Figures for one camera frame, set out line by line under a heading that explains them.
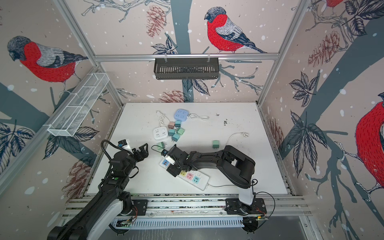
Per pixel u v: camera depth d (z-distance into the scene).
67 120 0.72
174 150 0.69
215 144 0.96
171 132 1.02
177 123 1.08
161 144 0.95
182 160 0.67
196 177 0.81
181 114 1.10
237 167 0.47
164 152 0.78
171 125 1.06
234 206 0.73
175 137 0.98
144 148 0.79
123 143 0.73
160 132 1.01
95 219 0.48
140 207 0.73
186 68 1.05
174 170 0.77
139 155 0.75
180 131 1.02
